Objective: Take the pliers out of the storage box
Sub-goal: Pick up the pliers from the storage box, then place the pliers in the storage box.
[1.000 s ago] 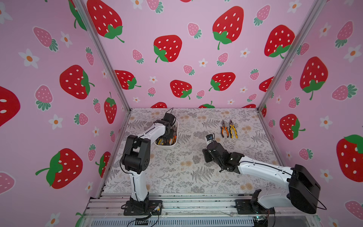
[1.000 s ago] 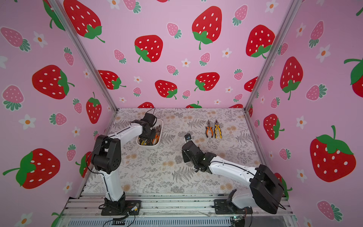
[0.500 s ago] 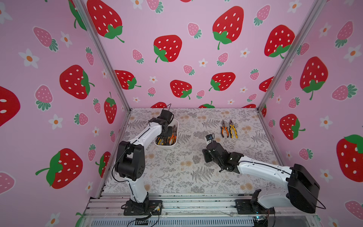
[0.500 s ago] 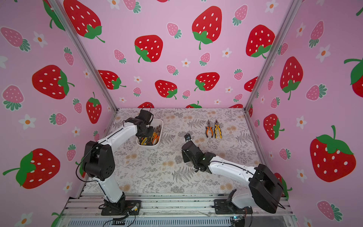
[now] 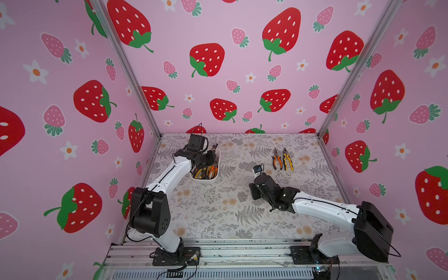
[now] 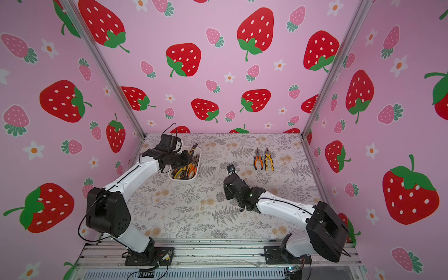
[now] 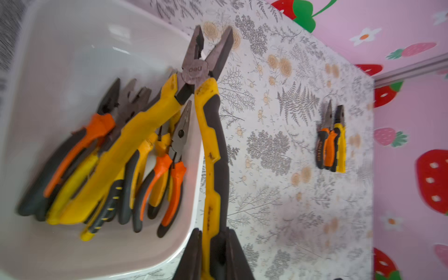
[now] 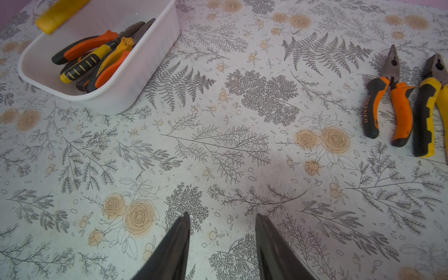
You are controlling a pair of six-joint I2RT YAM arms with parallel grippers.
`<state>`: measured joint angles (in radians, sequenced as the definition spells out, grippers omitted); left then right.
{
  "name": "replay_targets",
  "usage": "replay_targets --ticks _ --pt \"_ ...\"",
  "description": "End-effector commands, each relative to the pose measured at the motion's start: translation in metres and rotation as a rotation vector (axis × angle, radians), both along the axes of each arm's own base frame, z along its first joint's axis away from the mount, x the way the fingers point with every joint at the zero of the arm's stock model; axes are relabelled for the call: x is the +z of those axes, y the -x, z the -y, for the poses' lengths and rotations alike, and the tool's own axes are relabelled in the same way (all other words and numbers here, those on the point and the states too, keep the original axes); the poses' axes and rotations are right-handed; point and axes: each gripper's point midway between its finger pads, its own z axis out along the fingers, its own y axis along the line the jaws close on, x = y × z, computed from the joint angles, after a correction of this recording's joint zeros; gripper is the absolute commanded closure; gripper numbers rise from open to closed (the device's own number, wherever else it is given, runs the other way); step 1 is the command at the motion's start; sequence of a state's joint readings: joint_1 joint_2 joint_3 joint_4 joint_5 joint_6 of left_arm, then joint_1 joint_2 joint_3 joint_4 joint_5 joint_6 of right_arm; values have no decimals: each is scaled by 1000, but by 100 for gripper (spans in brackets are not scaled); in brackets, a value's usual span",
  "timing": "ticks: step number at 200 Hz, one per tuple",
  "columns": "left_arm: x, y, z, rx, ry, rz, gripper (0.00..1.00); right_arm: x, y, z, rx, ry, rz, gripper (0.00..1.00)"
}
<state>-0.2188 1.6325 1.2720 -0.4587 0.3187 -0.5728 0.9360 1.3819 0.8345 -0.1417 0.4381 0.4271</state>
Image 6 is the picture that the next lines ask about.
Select aluminium rail frame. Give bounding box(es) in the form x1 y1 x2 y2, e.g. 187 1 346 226
69 239 369 280

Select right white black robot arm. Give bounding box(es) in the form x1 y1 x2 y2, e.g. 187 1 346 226
224 173 349 263

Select yellow black pliers large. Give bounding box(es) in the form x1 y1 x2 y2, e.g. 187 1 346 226
189 143 198 158

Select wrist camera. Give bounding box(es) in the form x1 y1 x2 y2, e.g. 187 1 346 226
226 163 236 176
158 134 182 152

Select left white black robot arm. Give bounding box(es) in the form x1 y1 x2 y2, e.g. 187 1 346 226
84 149 192 257

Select left aluminium corner post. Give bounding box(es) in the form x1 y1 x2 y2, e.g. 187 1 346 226
59 0 146 138

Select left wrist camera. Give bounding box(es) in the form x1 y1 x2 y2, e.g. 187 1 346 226
158 134 182 152

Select right aluminium corner post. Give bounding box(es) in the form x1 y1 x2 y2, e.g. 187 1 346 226
302 0 373 139

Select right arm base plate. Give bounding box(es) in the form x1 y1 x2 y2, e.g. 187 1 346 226
262 246 312 266

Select white plastic storage box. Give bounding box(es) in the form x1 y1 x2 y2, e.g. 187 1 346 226
169 143 202 184

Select aluminium corner post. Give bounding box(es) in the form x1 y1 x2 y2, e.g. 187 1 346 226
302 0 373 139
59 0 146 138

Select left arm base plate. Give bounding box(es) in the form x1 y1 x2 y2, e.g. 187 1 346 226
122 247 175 266

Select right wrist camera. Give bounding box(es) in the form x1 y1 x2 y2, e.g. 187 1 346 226
226 163 236 176

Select orange black long-nose pliers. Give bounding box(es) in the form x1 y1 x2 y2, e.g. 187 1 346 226
253 148 264 170

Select orange handled pliers small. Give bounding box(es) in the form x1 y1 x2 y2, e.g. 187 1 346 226
185 155 200 180

